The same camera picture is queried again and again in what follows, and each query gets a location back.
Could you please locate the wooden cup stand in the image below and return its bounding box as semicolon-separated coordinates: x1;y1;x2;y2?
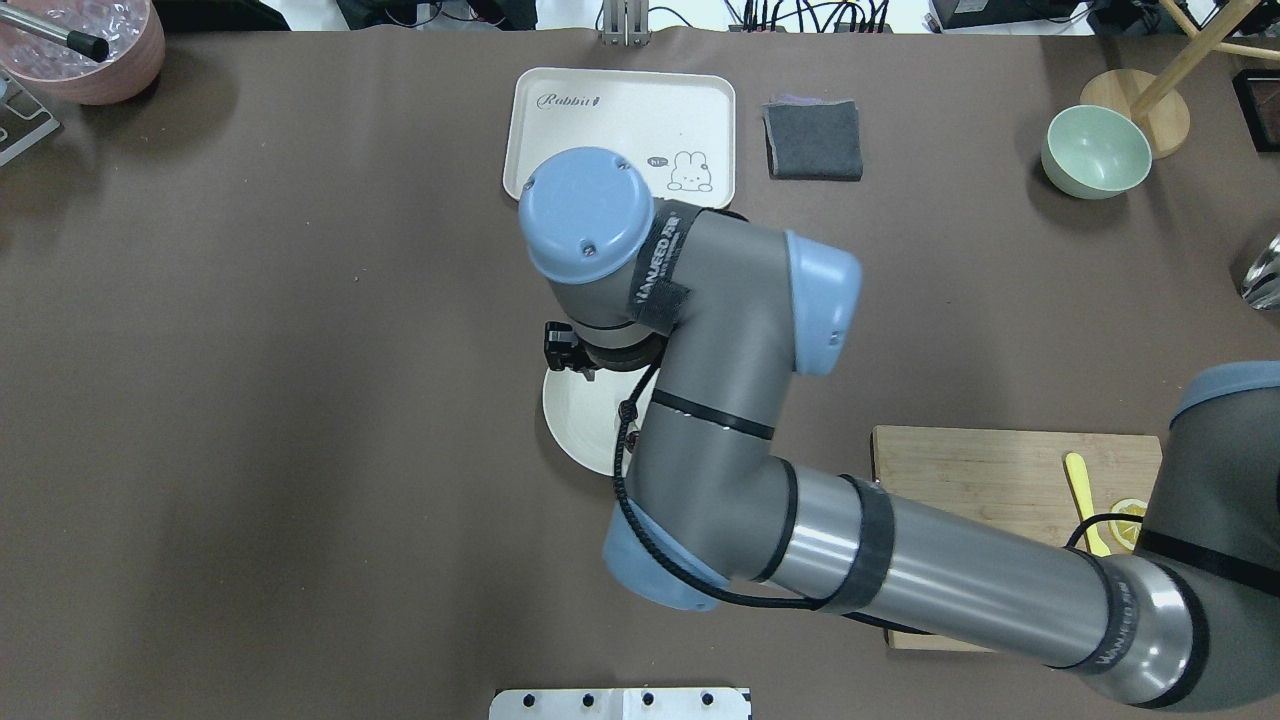
1079;1;1277;159

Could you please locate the metal muddler stick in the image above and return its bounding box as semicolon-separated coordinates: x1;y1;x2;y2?
1;3;110;61

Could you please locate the white rabbit tray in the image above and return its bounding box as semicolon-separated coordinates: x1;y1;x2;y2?
502;67;737;209

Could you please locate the white cup rack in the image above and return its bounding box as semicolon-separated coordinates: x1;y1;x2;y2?
1;70;61;167

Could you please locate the yellow plastic knife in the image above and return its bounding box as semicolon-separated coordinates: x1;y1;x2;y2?
1062;452;1111;557

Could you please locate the metal scoop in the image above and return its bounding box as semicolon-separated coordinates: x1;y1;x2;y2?
1239;234;1279;313

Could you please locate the lemon slice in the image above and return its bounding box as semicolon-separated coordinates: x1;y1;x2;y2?
1106;498;1148;553

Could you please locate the wooden cutting board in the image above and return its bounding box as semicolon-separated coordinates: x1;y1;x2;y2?
869;425;1162;667

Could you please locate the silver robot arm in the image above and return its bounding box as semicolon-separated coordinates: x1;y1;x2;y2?
517;147;1277;712

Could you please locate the white round plate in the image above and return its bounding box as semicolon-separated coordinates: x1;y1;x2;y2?
541;370;645;477

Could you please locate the pink bowl with ice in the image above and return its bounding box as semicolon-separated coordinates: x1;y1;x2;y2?
1;1;166;106

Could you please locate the green bowl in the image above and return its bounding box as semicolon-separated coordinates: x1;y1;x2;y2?
1039;105;1155;200

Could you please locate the aluminium frame post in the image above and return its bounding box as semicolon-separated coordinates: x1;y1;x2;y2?
599;0;652;47

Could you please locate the grey folded cloth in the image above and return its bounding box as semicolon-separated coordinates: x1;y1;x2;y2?
762;99;864;182

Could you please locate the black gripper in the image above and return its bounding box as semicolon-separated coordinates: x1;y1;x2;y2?
541;322;667;377

